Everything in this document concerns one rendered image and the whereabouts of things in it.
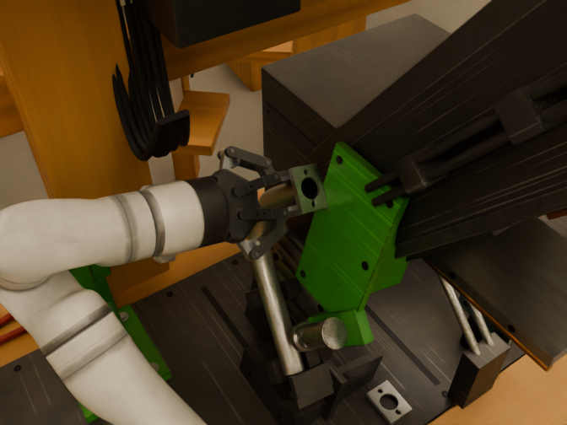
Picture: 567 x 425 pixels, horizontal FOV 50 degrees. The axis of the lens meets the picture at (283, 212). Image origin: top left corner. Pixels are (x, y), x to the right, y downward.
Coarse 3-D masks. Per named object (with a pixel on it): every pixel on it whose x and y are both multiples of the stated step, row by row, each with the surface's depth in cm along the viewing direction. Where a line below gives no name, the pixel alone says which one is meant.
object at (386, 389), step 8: (384, 384) 88; (368, 392) 87; (376, 392) 87; (384, 392) 87; (392, 392) 87; (376, 400) 86; (400, 400) 86; (376, 408) 86; (384, 408) 86; (400, 408) 86; (408, 408) 86; (384, 416) 85; (392, 416) 85; (400, 416) 85; (392, 424) 85
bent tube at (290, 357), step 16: (304, 176) 71; (320, 176) 73; (272, 192) 76; (288, 192) 73; (304, 192) 75; (320, 192) 72; (304, 208) 71; (320, 208) 72; (256, 224) 81; (272, 256) 83; (256, 272) 82; (272, 272) 82; (272, 288) 82; (272, 304) 82; (272, 320) 82; (288, 320) 82; (288, 336) 81; (288, 352) 81; (288, 368) 81; (304, 368) 82
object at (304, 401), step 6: (324, 390) 81; (330, 390) 82; (288, 396) 82; (306, 396) 79; (312, 396) 80; (318, 396) 80; (324, 396) 81; (282, 402) 82; (288, 402) 80; (294, 402) 79; (300, 402) 79; (306, 402) 79; (312, 402) 80; (294, 408) 79; (300, 408) 79
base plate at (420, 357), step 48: (192, 288) 102; (240, 288) 102; (384, 288) 102; (432, 288) 102; (192, 336) 95; (240, 336) 95; (384, 336) 95; (432, 336) 95; (0, 384) 89; (48, 384) 89; (192, 384) 89; (240, 384) 89; (432, 384) 89
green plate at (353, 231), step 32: (352, 160) 68; (352, 192) 69; (384, 192) 65; (320, 224) 75; (352, 224) 70; (384, 224) 66; (320, 256) 76; (352, 256) 71; (384, 256) 68; (320, 288) 77; (352, 288) 72
